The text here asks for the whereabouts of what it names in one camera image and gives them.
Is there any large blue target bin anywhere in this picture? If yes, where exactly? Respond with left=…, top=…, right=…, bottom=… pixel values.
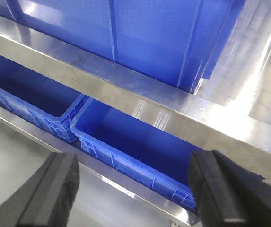
left=5, top=0, right=245, bottom=93

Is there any steel trolley table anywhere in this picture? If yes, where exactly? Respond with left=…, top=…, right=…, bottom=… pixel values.
left=0, top=9, right=271, bottom=227

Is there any blue bin lower front middle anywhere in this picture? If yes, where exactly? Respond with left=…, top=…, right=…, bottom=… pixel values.
left=70, top=97, right=198, bottom=211

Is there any blue bin lower front left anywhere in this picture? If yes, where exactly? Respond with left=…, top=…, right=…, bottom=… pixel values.
left=0, top=55, right=88, bottom=143

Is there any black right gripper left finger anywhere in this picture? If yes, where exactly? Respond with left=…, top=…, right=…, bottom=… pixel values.
left=0, top=152, right=79, bottom=227

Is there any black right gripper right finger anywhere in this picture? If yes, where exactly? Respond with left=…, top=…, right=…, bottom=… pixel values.
left=188, top=150, right=271, bottom=227

